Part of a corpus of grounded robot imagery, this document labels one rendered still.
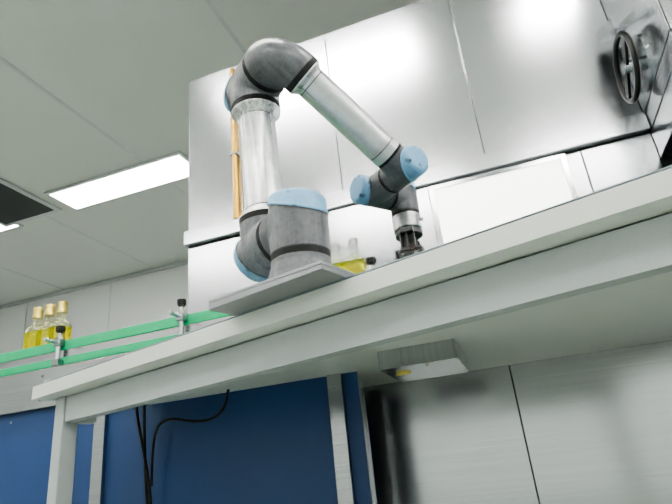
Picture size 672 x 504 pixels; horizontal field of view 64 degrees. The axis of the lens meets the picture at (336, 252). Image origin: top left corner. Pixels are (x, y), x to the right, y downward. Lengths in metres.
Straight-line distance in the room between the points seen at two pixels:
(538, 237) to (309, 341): 0.41
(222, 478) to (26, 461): 0.69
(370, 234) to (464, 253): 1.09
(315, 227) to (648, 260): 0.55
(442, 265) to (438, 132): 1.24
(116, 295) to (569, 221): 5.94
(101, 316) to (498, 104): 5.25
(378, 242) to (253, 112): 0.70
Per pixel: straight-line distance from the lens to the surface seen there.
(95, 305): 6.57
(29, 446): 2.01
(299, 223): 1.00
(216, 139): 2.32
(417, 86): 2.08
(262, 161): 1.22
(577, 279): 0.73
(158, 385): 1.20
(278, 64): 1.25
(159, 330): 1.76
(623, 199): 0.70
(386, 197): 1.36
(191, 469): 1.63
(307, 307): 0.87
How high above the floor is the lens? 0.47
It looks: 22 degrees up
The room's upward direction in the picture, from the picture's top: 6 degrees counter-clockwise
